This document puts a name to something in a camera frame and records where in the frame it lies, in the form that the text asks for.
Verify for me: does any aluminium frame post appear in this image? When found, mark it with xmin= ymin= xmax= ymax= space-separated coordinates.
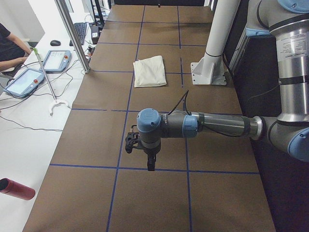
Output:
xmin=55 ymin=0 xmax=90 ymax=73

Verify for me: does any far blue teach pendant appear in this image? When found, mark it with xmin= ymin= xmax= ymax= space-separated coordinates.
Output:
xmin=42 ymin=50 xmax=71 ymax=73

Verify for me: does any near blue teach pendant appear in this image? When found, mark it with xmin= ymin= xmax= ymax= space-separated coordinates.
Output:
xmin=3 ymin=68 xmax=44 ymax=98

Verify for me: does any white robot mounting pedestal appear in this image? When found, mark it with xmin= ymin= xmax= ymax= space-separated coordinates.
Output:
xmin=191 ymin=0 xmax=240 ymax=86

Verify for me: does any red cylindrical bottle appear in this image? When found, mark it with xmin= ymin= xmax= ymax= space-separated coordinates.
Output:
xmin=0 ymin=178 xmax=36 ymax=200

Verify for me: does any blue teach pendant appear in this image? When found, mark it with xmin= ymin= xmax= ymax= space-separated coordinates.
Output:
xmin=3 ymin=68 xmax=44 ymax=98
xmin=42 ymin=50 xmax=71 ymax=73

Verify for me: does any black computer mouse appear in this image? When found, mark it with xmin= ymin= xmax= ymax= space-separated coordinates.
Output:
xmin=50 ymin=40 xmax=61 ymax=46

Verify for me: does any cream white long-sleeve shirt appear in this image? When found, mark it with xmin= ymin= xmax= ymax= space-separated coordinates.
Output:
xmin=133 ymin=56 xmax=167 ymax=87

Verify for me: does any long metal grabber stick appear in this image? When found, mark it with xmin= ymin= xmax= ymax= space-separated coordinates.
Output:
xmin=33 ymin=48 xmax=70 ymax=116

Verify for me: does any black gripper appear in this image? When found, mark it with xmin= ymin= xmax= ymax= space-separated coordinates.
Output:
xmin=144 ymin=145 xmax=160 ymax=171

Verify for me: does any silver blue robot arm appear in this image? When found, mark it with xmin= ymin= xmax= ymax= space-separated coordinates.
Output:
xmin=125 ymin=0 xmax=309 ymax=171

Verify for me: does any seated person in black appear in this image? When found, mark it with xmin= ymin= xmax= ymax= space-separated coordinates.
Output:
xmin=0 ymin=24 xmax=32 ymax=71

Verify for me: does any black keyboard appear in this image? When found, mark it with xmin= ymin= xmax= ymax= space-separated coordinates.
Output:
xmin=73 ymin=22 xmax=87 ymax=45

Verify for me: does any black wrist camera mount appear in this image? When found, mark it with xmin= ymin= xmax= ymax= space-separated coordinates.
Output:
xmin=125 ymin=132 xmax=142 ymax=154

